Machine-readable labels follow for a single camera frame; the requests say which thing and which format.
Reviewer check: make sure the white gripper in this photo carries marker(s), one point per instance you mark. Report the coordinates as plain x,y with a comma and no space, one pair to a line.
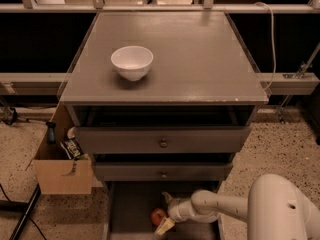
174,209

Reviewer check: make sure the dark snack packet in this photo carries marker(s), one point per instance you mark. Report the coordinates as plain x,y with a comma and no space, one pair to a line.
72,148

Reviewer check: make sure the grey drawer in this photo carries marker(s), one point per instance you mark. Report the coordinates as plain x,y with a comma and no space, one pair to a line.
161,140
131,205
162,171

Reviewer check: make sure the dark blue bottle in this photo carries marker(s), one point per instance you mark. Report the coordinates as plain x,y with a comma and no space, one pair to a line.
51,137

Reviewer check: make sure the grey drawer cabinet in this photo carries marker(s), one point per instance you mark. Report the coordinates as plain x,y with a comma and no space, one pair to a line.
200,78

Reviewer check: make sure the cardboard box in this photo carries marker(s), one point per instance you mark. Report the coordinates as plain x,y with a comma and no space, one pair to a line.
55,172

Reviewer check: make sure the grey middle drawer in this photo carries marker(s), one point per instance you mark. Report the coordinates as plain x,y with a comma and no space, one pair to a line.
162,171

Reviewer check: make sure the grey top drawer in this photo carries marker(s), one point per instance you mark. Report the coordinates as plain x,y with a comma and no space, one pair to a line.
161,140

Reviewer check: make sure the white ceramic bowl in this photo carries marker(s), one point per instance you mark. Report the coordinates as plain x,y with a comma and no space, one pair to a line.
132,62

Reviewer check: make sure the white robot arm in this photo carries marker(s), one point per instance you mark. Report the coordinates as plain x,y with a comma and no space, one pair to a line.
274,210

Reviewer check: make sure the grey bottom drawer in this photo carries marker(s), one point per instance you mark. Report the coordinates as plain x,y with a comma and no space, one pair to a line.
131,205

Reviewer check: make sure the red apple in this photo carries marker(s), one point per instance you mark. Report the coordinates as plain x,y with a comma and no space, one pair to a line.
157,215

